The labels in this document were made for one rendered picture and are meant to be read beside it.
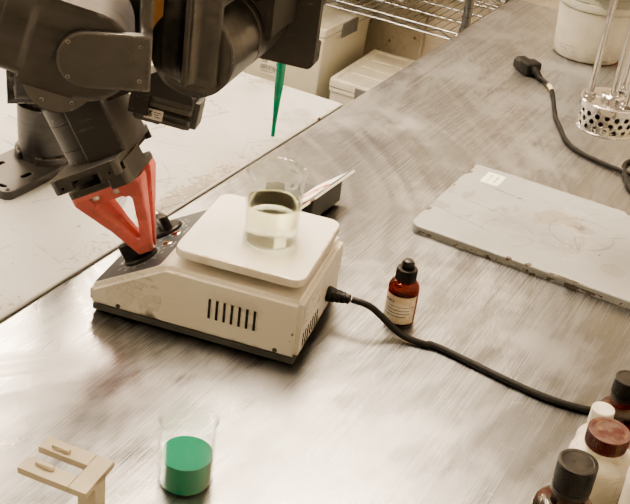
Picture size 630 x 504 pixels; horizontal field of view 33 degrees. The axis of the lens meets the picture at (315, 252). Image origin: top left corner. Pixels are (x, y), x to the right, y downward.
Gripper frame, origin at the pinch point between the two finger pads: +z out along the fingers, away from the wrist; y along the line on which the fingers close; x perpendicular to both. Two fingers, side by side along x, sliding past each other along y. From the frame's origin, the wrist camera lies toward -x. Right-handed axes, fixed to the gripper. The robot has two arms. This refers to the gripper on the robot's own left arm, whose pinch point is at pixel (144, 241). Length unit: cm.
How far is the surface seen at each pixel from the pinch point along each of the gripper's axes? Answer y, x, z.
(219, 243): -2.2, -7.4, 1.7
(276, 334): -6.0, -10.0, 9.9
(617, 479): -20.7, -34.3, 21.9
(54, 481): -37.9, -5.6, 0.1
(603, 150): 54, -42, 25
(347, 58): 240, 20, 39
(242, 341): -5.3, -6.6, 9.9
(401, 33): 257, 3, 40
